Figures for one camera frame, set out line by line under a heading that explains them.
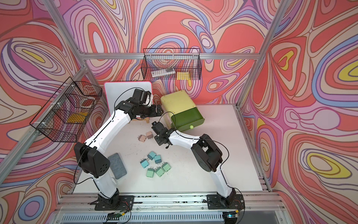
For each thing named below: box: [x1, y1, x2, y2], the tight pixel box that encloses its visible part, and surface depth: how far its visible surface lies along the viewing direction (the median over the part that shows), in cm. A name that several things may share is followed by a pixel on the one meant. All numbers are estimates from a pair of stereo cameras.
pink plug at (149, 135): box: [145, 131, 154, 140], surface depth 101 cm
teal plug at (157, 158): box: [153, 154, 162, 166], surface depth 90 cm
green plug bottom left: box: [145, 166, 155, 178], surface depth 84 cm
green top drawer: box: [171, 106, 206, 133], surface depth 89 cm
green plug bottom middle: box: [154, 166, 166, 178], surface depth 85 cm
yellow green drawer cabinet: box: [160, 90, 205, 133], surface depth 92 cm
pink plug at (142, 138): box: [137, 134, 147, 143], surface depth 100 cm
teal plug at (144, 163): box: [139, 158, 150, 169], surface depth 88 cm
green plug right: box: [161, 161, 172, 173], surface depth 86 cm
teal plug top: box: [147, 150, 157, 161], surface depth 91 cm
